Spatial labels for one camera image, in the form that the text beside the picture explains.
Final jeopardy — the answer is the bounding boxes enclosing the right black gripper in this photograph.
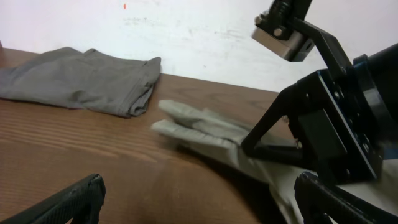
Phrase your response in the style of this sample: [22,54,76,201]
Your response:
[241,18,397,184]

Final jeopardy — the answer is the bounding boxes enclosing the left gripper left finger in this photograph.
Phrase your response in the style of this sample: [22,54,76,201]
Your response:
[1,174,106,224]

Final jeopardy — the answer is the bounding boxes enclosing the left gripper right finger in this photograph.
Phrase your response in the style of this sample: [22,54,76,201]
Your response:
[294,172,397,224]

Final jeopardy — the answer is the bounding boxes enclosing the beige khaki shorts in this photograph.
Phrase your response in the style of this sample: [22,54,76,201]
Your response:
[151,100,397,223]

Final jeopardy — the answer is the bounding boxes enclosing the folded grey shorts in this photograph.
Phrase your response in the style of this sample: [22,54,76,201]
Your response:
[1,47,161,118]

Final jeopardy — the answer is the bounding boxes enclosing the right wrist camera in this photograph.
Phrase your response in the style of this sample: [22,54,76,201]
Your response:
[252,11,315,62]

